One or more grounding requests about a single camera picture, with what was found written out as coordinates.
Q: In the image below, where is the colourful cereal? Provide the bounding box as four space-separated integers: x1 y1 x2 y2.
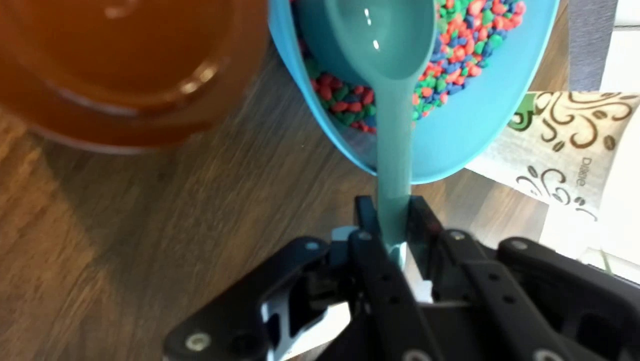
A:
302 0 528 137

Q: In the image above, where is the blue plastic spoon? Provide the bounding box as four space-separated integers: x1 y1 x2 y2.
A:
298 0 443 268

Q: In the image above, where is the spice jar with brown lid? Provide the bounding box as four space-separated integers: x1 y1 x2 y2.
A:
0 0 270 157

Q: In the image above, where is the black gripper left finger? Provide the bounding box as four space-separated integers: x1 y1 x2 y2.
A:
162 195 427 361

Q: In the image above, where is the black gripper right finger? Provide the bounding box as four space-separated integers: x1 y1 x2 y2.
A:
406 195 640 361

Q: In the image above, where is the blue bowl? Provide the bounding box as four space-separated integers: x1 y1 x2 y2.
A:
265 0 563 187

